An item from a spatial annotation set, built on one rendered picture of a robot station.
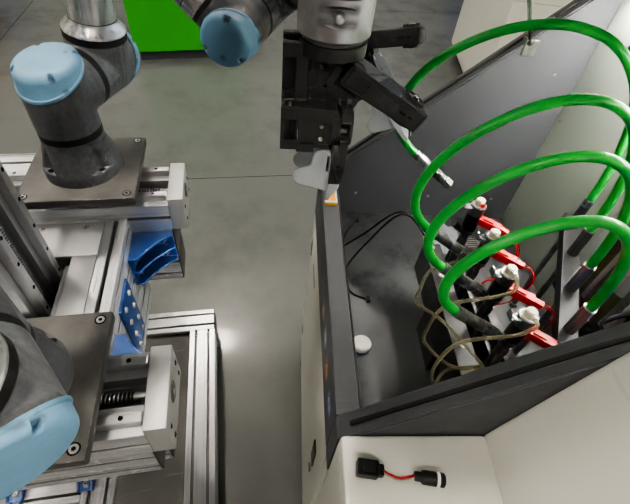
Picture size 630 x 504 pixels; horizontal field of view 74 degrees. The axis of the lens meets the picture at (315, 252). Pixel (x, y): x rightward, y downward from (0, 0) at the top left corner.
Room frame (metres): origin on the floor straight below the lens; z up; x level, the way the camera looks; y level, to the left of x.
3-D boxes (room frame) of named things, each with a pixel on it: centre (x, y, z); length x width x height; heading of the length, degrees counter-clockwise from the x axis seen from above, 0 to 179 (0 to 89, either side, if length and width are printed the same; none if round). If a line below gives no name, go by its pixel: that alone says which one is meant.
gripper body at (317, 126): (0.45, 0.02, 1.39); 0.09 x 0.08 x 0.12; 97
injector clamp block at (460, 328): (0.49, -0.30, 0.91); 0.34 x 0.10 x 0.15; 7
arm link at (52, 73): (0.70, 0.51, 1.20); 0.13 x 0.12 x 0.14; 172
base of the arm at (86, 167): (0.70, 0.51, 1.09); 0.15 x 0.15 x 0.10
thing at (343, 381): (0.58, -0.05, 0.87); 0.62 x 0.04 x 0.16; 7
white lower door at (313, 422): (0.58, -0.03, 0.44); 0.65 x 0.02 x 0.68; 7
